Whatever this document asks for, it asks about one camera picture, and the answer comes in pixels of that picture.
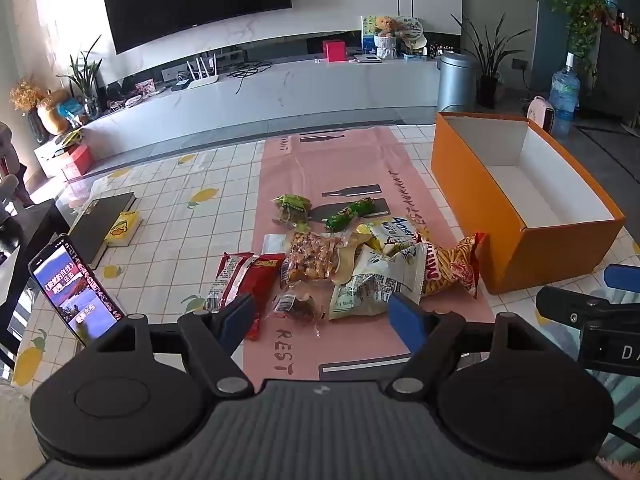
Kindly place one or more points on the clear mixed nuts packet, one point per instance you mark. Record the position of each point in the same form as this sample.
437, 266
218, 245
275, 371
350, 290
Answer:
310, 257

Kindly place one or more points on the dark cabinet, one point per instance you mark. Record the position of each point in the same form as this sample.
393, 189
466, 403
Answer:
617, 75

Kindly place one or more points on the smartphone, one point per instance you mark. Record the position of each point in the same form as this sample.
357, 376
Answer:
75, 285

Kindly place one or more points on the orange cardboard box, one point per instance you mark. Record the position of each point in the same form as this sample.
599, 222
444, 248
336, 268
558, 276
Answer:
505, 220

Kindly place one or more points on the blue white printed box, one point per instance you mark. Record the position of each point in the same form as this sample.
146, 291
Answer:
367, 35

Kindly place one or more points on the dried yellow flowers vase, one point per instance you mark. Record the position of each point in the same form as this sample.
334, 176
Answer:
27, 97

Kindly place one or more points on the pink space heater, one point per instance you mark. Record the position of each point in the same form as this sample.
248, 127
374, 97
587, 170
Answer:
542, 112

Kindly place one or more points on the blue water bottle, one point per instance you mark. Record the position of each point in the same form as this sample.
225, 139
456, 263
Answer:
564, 95

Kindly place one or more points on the white tv cabinet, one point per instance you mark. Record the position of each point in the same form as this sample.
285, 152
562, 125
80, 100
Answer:
275, 90

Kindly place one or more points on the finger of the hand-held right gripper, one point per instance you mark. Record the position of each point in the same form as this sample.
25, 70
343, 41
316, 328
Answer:
565, 305
622, 276

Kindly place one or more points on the yellow tissue pack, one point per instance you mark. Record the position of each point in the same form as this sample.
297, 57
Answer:
122, 227

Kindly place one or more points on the small photo frame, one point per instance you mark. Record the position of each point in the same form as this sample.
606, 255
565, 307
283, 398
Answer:
144, 87

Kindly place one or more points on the red snack packet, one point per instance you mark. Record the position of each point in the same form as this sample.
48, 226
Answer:
235, 272

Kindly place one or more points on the beige vacuum snack packet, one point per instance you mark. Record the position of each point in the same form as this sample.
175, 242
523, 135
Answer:
347, 262

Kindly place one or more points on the red yellow fries snack bag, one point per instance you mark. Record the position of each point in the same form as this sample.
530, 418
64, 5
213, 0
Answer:
450, 270

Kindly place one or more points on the thin leaf potted plant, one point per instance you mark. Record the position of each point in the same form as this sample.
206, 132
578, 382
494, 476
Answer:
85, 75

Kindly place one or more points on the long leaf potted plant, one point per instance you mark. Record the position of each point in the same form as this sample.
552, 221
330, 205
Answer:
487, 60

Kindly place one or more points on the white yellow snack bag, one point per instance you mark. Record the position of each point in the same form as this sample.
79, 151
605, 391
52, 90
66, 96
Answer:
370, 280
395, 232

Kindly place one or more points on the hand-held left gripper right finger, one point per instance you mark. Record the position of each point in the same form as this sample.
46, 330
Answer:
405, 320

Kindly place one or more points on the white router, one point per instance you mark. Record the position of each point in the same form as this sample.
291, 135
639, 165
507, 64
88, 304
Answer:
202, 81

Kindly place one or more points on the black notebook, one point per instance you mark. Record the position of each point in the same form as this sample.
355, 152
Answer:
97, 225

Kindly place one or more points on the red square box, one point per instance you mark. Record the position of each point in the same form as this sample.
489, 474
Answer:
334, 51

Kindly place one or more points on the black television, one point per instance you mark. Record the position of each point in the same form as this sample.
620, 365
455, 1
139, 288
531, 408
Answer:
195, 0

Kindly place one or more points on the silver trash can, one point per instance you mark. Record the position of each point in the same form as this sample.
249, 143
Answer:
456, 82

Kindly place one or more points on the red storage box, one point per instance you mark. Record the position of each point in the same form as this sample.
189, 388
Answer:
77, 160

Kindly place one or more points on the green sausage snack packet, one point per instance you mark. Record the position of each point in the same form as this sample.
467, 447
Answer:
350, 212

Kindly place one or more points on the pink printed mat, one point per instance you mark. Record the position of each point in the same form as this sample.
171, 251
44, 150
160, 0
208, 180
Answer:
360, 170

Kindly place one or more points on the trailing ivy plant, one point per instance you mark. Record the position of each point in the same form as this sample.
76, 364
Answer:
582, 15

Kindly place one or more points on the lemon print checked tablecloth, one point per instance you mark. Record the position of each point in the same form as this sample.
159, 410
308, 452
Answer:
190, 240

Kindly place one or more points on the white flat scale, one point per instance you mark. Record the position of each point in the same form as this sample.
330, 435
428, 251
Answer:
368, 58

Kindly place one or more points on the green pea snack packet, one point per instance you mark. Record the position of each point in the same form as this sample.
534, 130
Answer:
292, 205

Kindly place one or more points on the teddy bear bouquet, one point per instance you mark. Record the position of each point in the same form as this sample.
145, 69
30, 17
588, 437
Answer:
385, 35

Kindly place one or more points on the black set-top box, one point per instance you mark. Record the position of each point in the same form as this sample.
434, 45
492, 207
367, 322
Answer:
181, 85

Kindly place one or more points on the clear dark dried fruit packet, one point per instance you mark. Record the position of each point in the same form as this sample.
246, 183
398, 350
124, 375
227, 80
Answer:
297, 307

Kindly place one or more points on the round printed hand fan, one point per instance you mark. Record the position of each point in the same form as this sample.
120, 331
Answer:
412, 30

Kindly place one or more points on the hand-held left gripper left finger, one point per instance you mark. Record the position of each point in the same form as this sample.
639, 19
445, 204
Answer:
235, 317

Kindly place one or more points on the row of small bottles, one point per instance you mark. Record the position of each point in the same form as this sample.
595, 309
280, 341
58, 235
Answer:
625, 22

